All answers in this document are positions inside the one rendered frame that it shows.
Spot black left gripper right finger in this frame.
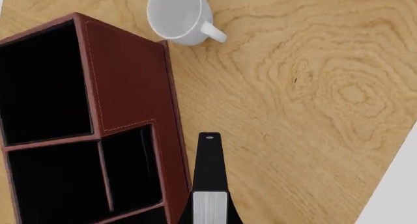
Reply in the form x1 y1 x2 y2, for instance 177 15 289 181
226 193 245 224

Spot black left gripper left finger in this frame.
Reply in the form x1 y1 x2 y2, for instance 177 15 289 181
175 191 194 224

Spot red-brown desk caddy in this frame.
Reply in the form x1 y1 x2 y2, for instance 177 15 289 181
0 12 194 224

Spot white mug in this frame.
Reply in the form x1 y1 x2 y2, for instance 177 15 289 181
146 0 227 46

